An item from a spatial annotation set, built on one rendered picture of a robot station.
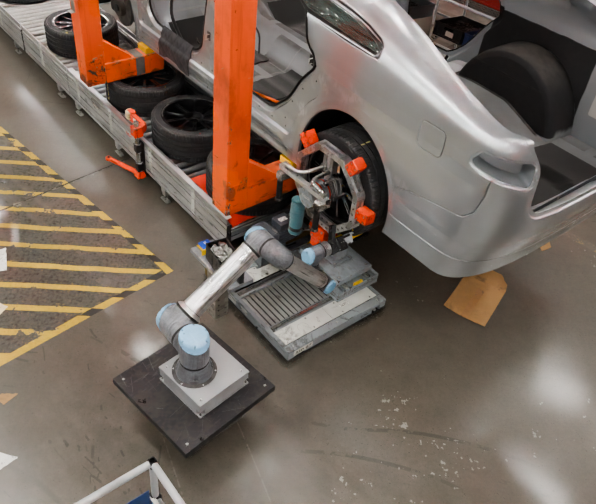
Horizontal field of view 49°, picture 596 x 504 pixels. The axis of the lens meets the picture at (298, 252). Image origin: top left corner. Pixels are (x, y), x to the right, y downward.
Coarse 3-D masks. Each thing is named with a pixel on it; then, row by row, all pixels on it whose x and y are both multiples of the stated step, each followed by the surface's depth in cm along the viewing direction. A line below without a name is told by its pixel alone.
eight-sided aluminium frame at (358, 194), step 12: (324, 144) 378; (300, 156) 396; (336, 156) 369; (348, 156) 369; (300, 168) 401; (348, 180) 368; (360, 192) 369; (360, 204) 374; (312, 216) 410; (324, 216) 407; (324, 228) 404; (336, 228) 394; (348, 228) 384
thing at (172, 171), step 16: (80, 80) 553; (96, 96) 536; (112, 112) 521; (112, 128) 532; (128, 128) 507; (144, 144) 494; (160, 160) 481; (176, 176) 470; (192, 192) 456; (192, 208) 466; (208, 208) 448; (224, 224) 437
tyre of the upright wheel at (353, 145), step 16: (336, 128) 384; (352, 128) 382; (336, 144) 378; (352, 144) 369; (368, 144) 373; (368, 160) 368; (368, 176) 367; (384, 176) 372; (368, 192) 371; (384, 192) 374; (384, 208) 381; (336, 224) 407
